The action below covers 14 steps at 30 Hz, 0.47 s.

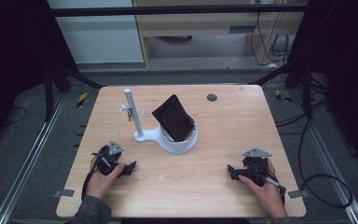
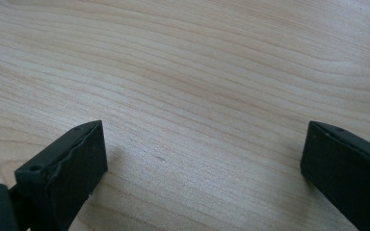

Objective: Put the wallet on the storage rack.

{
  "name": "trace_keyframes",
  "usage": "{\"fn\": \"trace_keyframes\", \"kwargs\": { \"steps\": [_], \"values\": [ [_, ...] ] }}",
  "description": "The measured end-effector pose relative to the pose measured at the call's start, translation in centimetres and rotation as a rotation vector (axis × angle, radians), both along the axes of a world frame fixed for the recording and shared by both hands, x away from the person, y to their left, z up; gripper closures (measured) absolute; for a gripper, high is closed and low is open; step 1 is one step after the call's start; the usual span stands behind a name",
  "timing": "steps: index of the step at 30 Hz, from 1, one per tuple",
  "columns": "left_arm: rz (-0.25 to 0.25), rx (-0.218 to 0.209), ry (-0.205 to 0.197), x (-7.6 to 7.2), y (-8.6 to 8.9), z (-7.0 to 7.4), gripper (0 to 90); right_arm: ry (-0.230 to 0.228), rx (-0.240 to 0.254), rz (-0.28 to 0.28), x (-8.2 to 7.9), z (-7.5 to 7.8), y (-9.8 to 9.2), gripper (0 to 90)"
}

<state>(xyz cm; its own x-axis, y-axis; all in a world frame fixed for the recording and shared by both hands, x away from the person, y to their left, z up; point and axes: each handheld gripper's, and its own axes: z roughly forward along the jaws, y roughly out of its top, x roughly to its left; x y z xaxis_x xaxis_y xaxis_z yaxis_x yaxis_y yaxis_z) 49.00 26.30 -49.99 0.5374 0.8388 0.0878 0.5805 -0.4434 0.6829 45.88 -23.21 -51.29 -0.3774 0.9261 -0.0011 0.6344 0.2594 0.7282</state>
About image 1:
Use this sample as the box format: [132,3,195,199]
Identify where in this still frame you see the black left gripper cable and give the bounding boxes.
[80,151,107,202]

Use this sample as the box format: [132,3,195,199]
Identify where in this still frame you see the person's left hand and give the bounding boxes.
[86,157,127,201]

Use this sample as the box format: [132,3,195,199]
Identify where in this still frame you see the white key stand with bowl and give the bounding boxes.
[119,88,200,155]

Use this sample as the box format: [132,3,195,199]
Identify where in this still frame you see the white cabinet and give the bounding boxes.
[47,0,145,65]

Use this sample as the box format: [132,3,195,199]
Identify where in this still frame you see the black leather wallet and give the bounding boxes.
[151,93,196,143]

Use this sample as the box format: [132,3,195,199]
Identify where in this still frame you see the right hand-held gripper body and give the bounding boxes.
[241,147,273,188]

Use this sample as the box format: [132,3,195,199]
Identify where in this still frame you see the black looped floor cable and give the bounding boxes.
[274,106,354,210]

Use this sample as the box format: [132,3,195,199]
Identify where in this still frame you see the right gripper cable with plug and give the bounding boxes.
[262,175,287,204]

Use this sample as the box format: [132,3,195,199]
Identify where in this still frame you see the thin black floor cable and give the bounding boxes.
[0,105,28,127]

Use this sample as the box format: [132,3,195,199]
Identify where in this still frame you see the yellow black floor tape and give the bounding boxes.
[76,91,89,109]
[274,89,294,104]

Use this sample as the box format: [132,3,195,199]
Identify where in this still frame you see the person's right hand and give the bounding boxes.
[238,158,289,220]

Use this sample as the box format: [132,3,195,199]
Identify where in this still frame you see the black frame crossbar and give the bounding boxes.
[47,4,310,18]

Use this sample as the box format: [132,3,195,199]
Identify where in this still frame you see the wooden shelf unit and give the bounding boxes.
[131,0,310,68]

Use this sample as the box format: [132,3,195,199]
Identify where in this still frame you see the grey tape piece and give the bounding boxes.
[53,189,76,199]
[287,189,310,200]

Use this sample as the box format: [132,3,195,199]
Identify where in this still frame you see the aluminium floor rail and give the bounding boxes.
[291,89,358,224]
[0,92,67,224]

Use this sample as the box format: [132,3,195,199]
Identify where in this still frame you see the black metal stand leg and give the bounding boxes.
[42,63,104,123]
[247,58,313,118]

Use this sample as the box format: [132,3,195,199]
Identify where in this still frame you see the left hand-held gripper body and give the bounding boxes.
[91,139,126,176]

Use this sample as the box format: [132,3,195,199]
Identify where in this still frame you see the black hanging cables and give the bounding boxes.
[249,11,291,67]

